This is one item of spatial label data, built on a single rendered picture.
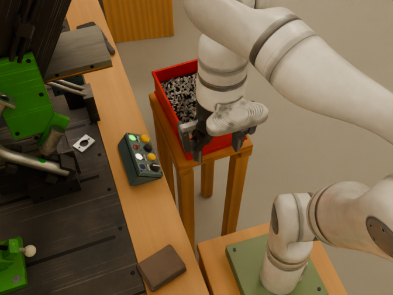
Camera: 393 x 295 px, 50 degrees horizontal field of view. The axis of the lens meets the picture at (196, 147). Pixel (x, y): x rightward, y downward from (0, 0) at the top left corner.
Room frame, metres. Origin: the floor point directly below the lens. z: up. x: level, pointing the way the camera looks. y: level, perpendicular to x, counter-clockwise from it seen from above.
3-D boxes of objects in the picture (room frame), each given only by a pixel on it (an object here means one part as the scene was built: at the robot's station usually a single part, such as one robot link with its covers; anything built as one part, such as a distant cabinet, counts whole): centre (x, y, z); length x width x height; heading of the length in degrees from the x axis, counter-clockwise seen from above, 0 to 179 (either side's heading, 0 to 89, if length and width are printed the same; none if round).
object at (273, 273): (0.35, -0.20, 0.98); 0.09 x 0.09 x 0.17; 23
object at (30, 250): (0.39, 0.41, 0.96); 0.06 x 0.03 x 0.06; 110
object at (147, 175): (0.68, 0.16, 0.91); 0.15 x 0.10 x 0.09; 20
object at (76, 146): (0.74, 0.33, 0.90); 0.06 x 0.04 x 0.01; 143
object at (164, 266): (0.36, 0.09, 0.91); 0.10 x 0.08 x 0.03; 124
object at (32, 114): (0.71, 0.42, 1.17); 0.13 x 0.12 x 0.20; 20
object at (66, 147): (0.66, 0.45, 0.92); 0.22 x 0.11 x 0.11; 110
